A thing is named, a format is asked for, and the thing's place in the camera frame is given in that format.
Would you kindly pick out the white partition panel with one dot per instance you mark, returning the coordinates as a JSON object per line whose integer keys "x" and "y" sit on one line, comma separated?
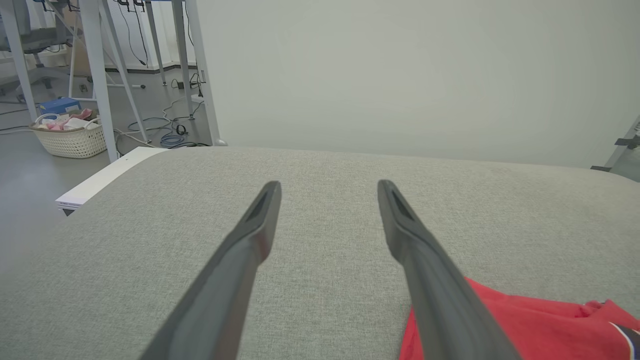
{"x": 400, "y": 75}

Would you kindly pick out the white metal desk frame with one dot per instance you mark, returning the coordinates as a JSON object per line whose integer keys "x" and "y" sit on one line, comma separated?
{"x": 97, "y": 75}
{"x": 181, "y": 55}

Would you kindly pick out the grey office chair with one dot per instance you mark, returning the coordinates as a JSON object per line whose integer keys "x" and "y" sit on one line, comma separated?
{"x": 42, "y": 40}

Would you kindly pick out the white woven laundry basket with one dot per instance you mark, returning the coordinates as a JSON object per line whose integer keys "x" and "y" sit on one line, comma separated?
{"x": 72, "y": 144}

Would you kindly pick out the red basketball jersey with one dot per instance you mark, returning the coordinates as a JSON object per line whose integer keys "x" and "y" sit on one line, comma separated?
{"x": 540, "y": 325}

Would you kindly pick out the pink and white laundry pile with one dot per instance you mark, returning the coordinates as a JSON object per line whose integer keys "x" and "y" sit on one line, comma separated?
{"x": 67, "y": 124}

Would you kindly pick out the blue box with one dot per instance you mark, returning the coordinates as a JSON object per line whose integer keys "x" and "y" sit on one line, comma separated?
{"x": 60, "y": 106}

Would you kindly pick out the black tape strip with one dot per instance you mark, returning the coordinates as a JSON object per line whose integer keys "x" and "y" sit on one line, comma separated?
{"x": 601, "y": 168}

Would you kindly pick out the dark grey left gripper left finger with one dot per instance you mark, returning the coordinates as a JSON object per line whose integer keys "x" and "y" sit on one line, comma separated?
{"x": 235, "y": 270}

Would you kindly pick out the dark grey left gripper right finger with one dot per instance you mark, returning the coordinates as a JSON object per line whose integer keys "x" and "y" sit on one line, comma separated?
{"x": 430, "y": 285}

